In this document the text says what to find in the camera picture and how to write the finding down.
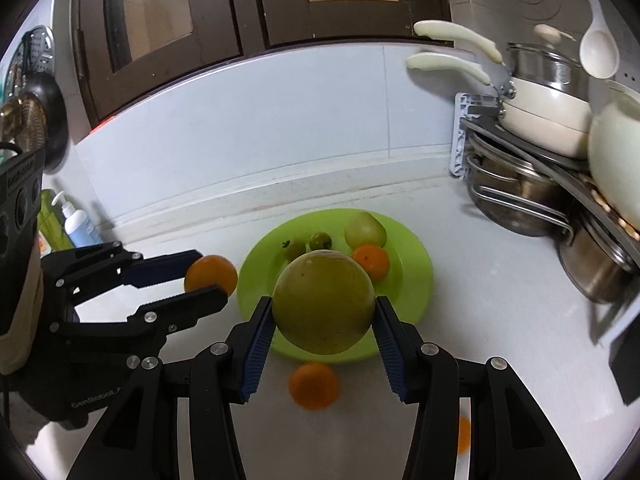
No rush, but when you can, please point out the large green guava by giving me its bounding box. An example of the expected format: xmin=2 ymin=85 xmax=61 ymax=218
xmin=271 ymin=251 xmax=376 ymax=356

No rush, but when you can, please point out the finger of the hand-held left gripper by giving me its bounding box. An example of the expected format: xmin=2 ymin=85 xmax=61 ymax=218
xmin=52 ymin=241 xmax=204 ymax=307
xmin=50 ymin=284 xmax=230 ymax=357

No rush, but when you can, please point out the perforated metal steamer tray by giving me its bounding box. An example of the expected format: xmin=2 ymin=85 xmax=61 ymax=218
xmin=10 ymin=25 xmax=55 ymax=101

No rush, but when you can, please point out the copper strainer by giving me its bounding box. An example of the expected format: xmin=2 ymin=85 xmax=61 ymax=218
xmin=0 ymin=97 xmax=48 ymax=158

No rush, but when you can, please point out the green dish soap bottle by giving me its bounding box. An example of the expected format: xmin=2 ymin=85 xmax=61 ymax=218
xmin=39 ymin=189 xmax=76 ymax=251

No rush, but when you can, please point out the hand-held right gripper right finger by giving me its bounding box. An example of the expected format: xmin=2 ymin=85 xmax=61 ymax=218
xmin=375 ymin=296 xmax=573 ymax=480

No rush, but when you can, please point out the white pump bottle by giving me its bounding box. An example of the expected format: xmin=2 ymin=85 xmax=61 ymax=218
xmin=51 ymin=191 xmax=103 ymax=248

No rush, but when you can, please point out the steel pot with lid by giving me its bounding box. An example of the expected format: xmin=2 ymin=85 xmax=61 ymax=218
xmin=507 ymin=24 xmax=591 ymax=88

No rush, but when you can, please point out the green plate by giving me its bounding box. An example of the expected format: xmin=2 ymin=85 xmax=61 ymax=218
xmin=236 ymin=208 xmax=434 ymax=364

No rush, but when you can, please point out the medium orange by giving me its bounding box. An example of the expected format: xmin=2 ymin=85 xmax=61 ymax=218
xmin=351 ymin=244 xmax=390 ymax=282

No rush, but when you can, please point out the cream pan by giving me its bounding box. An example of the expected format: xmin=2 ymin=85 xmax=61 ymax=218
xmin=406 ymin=52 xmax=591 ymax=160
xmin=414 ymin=20 xmax=593 ymax=133

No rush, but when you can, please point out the black frying pan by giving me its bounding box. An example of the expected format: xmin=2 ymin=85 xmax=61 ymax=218
xmin=20 ymin=72 xmax=68 ymax=173

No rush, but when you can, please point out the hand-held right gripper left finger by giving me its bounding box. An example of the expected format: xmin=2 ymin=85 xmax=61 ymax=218
xmin=65 ymin=296 xmax=276 ymax=480

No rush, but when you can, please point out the white ladle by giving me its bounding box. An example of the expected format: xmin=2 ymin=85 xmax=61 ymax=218
xmin=580 ymin=0 xmax=621 ymax=79

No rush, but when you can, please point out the white ceramic pot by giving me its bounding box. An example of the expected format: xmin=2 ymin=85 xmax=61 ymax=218
xmin=587 ymin=80 xmax=640 ymax=218

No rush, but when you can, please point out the metal pot rack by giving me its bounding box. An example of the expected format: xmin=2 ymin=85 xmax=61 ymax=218
xmin=452 ymin=91 xmax=640 ymax=356

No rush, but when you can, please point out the pale green apple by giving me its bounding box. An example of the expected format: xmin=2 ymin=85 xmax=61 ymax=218
xmin=344 ymin=211 xmax=387 ymax=249

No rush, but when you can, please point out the large orange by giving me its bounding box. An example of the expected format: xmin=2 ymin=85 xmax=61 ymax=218
xmin=184 ymin=255 xmax=239 ymax=297

